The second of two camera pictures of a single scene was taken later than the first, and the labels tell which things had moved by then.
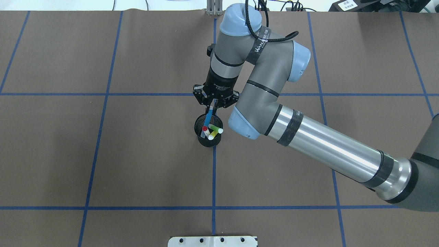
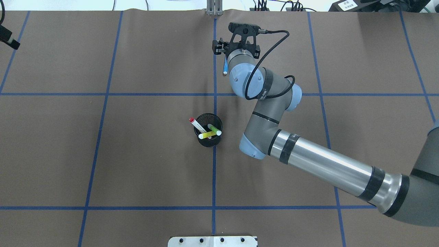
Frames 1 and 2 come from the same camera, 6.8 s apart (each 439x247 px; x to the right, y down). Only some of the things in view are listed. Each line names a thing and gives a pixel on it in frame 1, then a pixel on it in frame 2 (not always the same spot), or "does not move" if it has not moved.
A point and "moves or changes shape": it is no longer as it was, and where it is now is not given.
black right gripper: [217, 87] to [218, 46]
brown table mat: [98, 148] does not move
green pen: [219, 130] does not move
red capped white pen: [205, 130] moves or changes shape
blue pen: [202, 135] moves or changes shape
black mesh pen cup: [215, 120] does not move
